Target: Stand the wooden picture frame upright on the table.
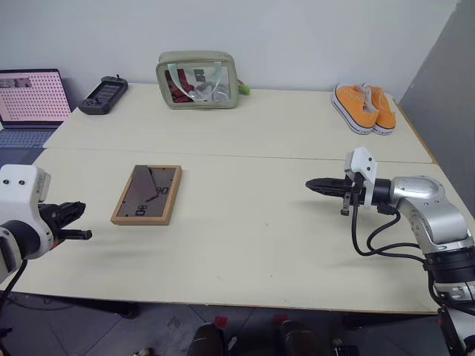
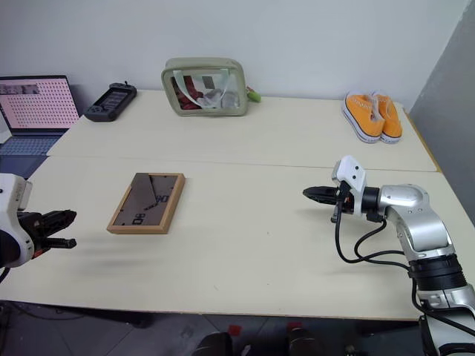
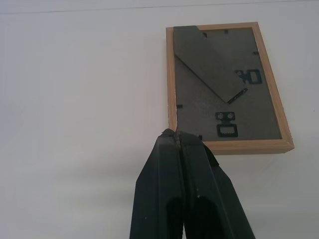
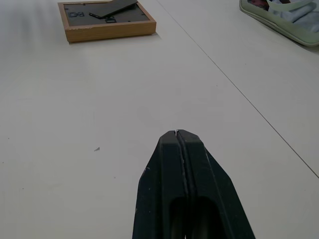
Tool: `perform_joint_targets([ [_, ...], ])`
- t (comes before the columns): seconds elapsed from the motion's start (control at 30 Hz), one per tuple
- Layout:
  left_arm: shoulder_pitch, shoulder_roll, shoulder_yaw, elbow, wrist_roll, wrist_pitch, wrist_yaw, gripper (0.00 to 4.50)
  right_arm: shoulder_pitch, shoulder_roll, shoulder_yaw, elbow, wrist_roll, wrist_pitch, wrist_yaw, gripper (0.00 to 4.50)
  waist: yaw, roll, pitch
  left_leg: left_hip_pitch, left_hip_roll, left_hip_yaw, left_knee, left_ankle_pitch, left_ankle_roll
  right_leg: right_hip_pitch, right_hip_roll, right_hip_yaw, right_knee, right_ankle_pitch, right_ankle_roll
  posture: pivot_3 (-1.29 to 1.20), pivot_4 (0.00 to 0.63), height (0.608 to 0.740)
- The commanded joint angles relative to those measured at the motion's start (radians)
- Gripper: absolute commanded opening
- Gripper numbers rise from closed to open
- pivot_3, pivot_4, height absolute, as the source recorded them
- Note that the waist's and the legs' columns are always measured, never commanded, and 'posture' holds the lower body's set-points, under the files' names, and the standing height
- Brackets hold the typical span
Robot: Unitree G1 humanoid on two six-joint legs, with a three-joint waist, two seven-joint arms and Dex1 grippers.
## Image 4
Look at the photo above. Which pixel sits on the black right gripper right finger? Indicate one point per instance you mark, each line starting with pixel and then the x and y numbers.
pixel 211 179

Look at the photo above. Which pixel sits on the pale green tray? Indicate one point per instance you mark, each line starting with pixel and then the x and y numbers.
pixel 281 25

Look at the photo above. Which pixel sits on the light blue cloth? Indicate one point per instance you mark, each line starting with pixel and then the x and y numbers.
pixel 291 11

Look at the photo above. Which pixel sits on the wooden picture frame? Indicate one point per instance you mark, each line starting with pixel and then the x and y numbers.
pixel 104 22

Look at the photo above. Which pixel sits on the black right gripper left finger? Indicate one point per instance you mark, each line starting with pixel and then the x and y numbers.
pixel 159 179

